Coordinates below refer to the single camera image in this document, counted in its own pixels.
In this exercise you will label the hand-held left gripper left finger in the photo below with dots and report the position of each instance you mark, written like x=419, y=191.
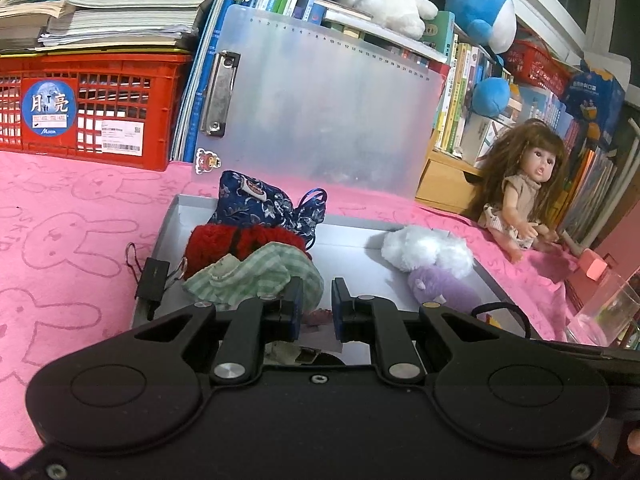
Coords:
x=296, y=310

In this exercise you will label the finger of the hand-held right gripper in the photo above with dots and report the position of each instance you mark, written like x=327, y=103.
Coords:
x=600, y=351

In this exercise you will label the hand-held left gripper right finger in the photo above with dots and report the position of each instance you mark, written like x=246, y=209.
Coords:
x=340, y=310

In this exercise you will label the small floral cloth pouch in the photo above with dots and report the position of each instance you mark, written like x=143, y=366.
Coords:
x=285, y=352

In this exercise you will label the silver cardboard box tray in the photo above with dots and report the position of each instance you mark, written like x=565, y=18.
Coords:
x=350, y=245

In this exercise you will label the purple white plush toy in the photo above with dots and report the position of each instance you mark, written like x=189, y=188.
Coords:
x=425, y=250

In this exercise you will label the red crochet scrunchie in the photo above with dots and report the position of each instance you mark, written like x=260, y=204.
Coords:
x=210, y=245

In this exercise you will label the person's right hand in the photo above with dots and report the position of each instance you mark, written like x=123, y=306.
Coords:
x=634, y=442

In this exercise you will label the clear glass mug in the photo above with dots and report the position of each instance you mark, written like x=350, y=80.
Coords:
x=610, y=310

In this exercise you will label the small pink block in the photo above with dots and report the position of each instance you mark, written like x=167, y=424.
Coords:
x=594, y=265

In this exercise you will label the pink stand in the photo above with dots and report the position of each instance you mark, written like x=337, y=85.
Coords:
x=625, y=245

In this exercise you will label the black binder clip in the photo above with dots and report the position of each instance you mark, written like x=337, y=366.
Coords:
x=152, y=277

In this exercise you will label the wooden desk organizer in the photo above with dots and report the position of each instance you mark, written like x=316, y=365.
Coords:
x=445, y=185

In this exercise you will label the cartoon sticker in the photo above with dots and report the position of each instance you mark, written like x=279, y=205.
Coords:
x=207, y=161

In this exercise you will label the brown haired baby doll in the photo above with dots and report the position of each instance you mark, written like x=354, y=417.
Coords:
x=520, y=195

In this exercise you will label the row of blue red books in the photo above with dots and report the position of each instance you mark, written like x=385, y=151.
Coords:
x=595, y=175

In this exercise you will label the translucent clipboard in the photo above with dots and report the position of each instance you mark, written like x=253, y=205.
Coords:
x=325, y=110

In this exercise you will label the white printed small box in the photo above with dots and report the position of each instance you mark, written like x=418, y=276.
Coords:
x=475, y=135

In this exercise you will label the blue folder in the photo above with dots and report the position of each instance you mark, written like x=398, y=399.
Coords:
x=197, y=85

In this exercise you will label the blue printed carton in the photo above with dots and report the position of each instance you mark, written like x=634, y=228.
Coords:
x=595, y=105

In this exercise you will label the row of green books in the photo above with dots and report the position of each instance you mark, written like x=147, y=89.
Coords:
x=460, y=90

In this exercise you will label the blue round plush ball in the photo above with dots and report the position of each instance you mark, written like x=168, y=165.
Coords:
x=492, y=97

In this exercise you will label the red plastic crate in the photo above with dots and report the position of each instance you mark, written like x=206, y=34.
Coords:
x=47, y=105

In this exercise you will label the large blue white plush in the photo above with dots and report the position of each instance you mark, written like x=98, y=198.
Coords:
x=480, y=5

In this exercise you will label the stack of worn books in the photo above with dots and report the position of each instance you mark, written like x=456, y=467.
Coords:
x=125, y=20

